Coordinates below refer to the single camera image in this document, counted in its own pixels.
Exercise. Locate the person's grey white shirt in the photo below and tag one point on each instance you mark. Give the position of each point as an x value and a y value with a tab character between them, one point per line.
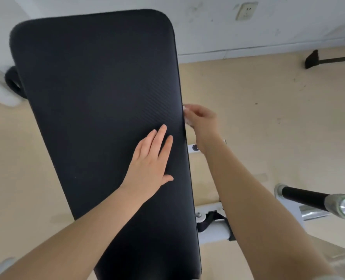
330	277

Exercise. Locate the white cleaning wipe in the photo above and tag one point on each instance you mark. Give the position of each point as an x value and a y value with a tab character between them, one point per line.
187	120

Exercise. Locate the person's left hand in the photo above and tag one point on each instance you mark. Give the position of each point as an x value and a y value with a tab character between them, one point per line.
149	169

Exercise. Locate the person's left forearm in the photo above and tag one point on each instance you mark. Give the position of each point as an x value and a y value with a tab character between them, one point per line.
73	239

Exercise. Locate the person's right hand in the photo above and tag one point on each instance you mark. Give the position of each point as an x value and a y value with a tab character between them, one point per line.
206	125

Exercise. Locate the person's right forearm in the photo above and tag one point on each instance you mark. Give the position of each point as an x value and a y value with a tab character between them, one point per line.
262	218

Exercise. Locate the white exercise machine black roller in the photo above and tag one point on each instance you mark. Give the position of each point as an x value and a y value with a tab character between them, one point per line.
303	196

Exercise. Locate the long black back pad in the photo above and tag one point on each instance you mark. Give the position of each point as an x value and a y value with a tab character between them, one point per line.
88	99

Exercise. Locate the white wall socket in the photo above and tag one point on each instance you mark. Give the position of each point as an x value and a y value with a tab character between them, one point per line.
246	11

